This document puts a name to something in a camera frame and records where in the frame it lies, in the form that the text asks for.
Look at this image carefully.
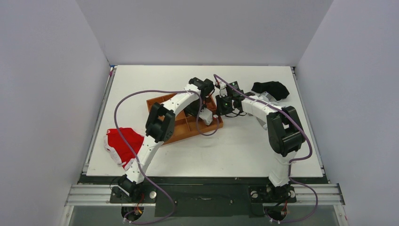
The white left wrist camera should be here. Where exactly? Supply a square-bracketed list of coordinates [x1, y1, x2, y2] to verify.
[199, 108, 213, 126]

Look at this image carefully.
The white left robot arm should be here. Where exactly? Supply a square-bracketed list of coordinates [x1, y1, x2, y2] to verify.
[118, 77, 218, 202]

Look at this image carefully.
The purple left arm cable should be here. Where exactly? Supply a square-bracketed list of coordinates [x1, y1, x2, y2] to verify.
[113, 89, 220, 225]

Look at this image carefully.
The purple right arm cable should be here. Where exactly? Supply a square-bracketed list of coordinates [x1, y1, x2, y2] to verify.
[213, 73, 319, 225]

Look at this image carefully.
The aluminium table edge rail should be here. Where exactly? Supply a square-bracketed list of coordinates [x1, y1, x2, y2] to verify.
[81, 65, 118, 175]

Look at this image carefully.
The grey underwear white band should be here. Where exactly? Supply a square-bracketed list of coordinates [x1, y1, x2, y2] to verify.
[256, 92, 281, 130]

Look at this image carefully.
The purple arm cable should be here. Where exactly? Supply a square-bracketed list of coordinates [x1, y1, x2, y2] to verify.
[213, 73, 319, 225]
[113, 89, 220, 225]

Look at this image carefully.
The black underwear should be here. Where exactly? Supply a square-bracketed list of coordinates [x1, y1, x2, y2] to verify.
[251, 81, 290, 101]

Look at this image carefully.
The red underwear white band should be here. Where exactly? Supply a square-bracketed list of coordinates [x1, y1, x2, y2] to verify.
[104, 128, 144, 171]

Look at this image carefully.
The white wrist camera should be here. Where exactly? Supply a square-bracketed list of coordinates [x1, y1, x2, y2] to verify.
[215, 81, 228, 97]
[199, 108, 213, 126]

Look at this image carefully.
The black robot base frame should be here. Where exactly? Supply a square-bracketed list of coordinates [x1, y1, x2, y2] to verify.
[67, 176, 339, 221]

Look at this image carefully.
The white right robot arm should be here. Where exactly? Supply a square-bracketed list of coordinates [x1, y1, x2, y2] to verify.
[215, 82, 305, 201]

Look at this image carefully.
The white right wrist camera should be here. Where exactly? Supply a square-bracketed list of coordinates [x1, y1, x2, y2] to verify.
[215, 81, 228, 97]

